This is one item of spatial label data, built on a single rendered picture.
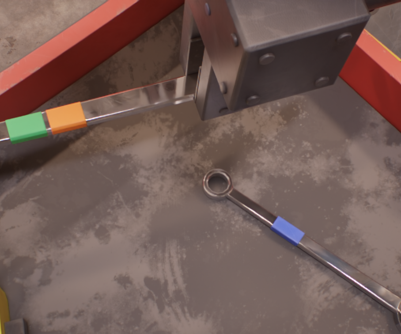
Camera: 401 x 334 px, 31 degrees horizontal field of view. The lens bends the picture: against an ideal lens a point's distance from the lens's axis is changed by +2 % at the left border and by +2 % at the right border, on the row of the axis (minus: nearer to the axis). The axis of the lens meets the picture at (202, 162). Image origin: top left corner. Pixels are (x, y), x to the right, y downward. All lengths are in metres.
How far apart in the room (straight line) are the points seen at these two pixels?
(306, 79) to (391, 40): 0.98
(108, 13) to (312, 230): 0.19
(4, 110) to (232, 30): 0.24
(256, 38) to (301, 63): 0.03
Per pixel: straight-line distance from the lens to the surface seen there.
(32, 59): 0.46
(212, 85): 0.36
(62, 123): 0.39
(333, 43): 0.27
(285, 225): 0.46
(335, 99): 0.51
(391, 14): 1.30
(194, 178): 0.47
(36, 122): 0.40
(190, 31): 0.38
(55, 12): 1.62
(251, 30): 0.25
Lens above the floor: 1.34
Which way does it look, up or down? 67 degrees down
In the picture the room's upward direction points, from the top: 12 degrees clockwise
